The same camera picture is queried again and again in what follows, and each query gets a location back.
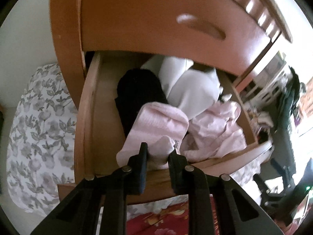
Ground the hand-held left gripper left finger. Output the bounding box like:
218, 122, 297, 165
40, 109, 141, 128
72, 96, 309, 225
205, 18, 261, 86
31, 142, 148, 235

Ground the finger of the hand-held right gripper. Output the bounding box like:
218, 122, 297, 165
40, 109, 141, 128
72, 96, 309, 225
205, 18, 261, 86
270, 159, 294, 177
253, 174, 282, 201

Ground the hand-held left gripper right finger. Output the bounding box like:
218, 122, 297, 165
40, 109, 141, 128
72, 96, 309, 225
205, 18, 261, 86
167, 149, 277, 235

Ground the pink sock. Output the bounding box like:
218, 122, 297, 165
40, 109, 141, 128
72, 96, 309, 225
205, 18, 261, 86
116, 103, 190, 170

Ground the wooden drawer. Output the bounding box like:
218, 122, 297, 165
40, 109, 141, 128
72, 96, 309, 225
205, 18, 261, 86
57, 51, 273, 205
81, 0, 282, 75

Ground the black knit garment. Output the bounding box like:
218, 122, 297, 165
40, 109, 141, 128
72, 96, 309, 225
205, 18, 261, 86
115, 69, 169, 140

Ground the plain white garment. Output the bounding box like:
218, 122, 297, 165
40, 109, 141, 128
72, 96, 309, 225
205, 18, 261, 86
140, 56, 220, 118

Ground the red floral blanket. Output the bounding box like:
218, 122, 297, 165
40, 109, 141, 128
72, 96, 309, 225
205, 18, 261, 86
126, 196, 220, 235

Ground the dark green hanging clothing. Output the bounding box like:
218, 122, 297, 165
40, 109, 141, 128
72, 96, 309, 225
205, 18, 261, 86
275, 66, 305, 177

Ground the orange patterned cloth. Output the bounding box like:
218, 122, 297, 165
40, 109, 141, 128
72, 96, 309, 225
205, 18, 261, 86
298, 83, 313, 123

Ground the white lattice rack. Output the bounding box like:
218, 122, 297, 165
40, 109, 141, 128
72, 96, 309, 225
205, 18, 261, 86
241, 54, 289, 108

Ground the grey floral blanket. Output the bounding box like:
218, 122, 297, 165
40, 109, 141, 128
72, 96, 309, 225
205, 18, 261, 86
6, 64, 79, 213

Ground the wooden nightstand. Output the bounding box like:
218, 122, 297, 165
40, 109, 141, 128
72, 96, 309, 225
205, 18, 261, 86
49, 0, 294, 184

